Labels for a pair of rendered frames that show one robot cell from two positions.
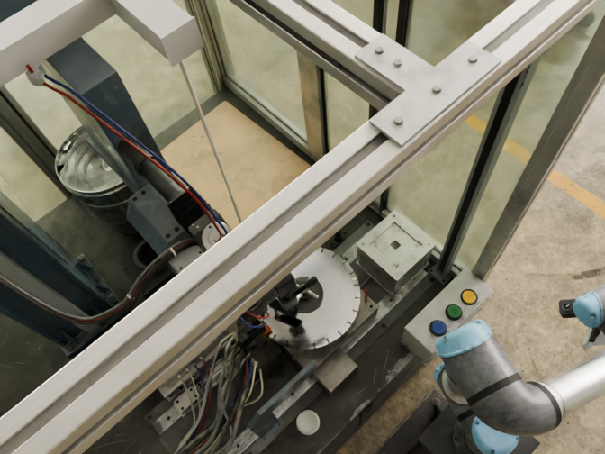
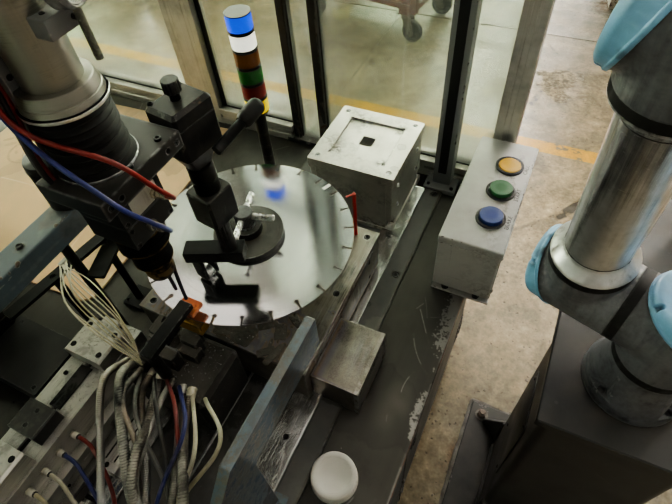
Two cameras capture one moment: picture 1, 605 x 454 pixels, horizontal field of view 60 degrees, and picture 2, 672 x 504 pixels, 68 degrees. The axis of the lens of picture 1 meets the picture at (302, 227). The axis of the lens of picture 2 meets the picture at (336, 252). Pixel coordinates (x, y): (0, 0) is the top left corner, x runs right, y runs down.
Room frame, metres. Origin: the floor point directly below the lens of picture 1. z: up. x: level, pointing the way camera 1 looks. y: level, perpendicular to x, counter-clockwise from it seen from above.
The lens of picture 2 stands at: (0.04, 0.15, 1.54)
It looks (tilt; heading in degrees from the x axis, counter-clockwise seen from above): 51 degrees down; 333
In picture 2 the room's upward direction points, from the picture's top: 6 degrees counter-clockwise
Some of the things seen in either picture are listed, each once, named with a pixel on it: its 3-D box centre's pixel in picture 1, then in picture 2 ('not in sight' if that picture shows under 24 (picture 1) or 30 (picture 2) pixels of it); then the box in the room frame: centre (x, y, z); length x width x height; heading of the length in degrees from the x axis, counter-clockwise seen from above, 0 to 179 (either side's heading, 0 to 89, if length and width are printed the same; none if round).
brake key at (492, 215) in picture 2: (437, 328); (490, 218); (0.41, -0.34, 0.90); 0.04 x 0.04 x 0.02
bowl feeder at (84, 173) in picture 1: (121, 183); not in sight; (1.11, 0.60, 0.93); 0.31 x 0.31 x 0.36
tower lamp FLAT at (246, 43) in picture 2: not in sight; (242, 38); (0.84, -0.12, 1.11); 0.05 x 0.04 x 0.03; 34
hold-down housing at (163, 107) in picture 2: (284, 288); (197, 158); (0.51, 0.07, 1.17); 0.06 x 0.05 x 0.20; 115
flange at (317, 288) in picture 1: (304, 293); (248, 229); (0.57, 0.03, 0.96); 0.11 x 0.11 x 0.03
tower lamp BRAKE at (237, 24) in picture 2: not in sight; (238, 19); (0.84, -0.12, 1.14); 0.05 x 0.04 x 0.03; 34
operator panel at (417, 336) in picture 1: (446, 316); (485, 217); (0.47, -0.39, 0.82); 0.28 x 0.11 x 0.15; 124
